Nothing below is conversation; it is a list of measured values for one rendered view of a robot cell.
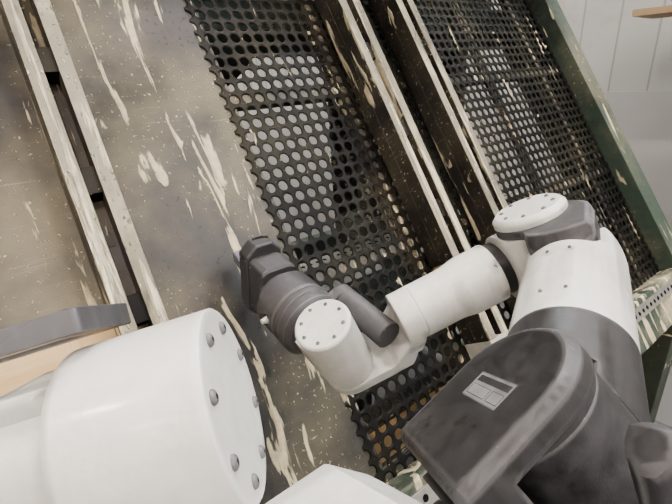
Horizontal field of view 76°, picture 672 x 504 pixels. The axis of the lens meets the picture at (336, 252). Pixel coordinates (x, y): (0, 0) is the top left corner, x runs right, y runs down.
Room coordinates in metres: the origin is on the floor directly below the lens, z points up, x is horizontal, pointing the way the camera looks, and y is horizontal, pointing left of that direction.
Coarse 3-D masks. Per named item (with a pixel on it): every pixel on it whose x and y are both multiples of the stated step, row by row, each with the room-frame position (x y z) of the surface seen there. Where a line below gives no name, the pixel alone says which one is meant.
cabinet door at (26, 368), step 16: (96, 336) 0.49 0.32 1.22; (112, 336) 0.50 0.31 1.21; (48, 352) 0.46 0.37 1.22; (64, 352) 0.47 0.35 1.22; (0, 368) 0.43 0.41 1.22; (16, 368) 0.44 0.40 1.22; (32, 368) 0.44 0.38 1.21; (48, 368) 0.45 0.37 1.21; (0, 384) 0.42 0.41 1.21; (16, 384) 0.43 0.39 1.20
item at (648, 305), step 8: (664, 288) 1.09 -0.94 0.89; (656, 296) 1.05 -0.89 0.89; (664, 296) 1.07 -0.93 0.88; (640, 304) 1.01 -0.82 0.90; (648, 304) 1.02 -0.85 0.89; (656, 304) 1.03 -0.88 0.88; (640, 312) 0.98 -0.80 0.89; (648, 312) 1.00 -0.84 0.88; (424, 488) 0.49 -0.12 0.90; (416, 496) 0.48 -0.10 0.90; (424, 496) 0.49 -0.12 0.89; (432, 496) 0.49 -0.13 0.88
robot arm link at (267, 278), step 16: (256, 240) 0.57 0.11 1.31; (240, 256) 0.56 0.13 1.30; (256, 256) 0.55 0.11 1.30; (272, 256) 0.56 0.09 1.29; (240, 272) 0.57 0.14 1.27; (256, 272) 0.53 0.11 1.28; (272, 272) 0.52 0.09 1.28; (288, 272) 0.52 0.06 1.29; (256, 288) 0.53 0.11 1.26; (272, 288) 0.49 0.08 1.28; (288, 288) 0.48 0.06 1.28; (256, 304) 0.54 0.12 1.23; (272, 304) 0.47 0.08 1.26; (272, 320) 0.46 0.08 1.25
